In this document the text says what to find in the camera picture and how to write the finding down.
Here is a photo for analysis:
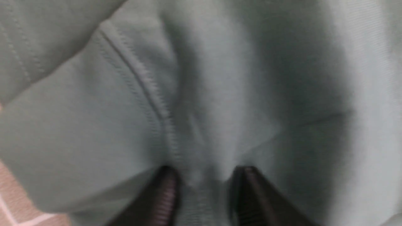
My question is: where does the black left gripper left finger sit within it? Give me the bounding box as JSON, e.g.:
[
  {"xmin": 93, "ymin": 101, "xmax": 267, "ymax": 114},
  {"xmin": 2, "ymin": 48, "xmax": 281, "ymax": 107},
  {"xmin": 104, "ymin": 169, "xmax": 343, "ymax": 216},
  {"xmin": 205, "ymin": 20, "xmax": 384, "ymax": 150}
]
[{"xmin": 108, "ymin": 166, "xmax": 180, "ymax": 226}]

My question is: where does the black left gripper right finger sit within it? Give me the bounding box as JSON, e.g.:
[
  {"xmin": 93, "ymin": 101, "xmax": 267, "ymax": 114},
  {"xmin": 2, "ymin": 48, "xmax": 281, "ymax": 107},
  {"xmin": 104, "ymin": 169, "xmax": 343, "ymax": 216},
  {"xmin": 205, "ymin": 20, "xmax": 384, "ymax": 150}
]
[{"xmin": 231, "ymin": 166, "xmax": 316, "ymax": 226}]

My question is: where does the green long-sleeved shirt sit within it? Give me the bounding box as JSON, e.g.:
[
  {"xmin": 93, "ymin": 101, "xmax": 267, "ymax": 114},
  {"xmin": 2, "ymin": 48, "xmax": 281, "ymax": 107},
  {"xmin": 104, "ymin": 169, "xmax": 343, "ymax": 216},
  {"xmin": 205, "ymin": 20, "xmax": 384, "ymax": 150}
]
[{"xmin": 1, "ymin": 0, "xmax": 401, "ymax": 226}]

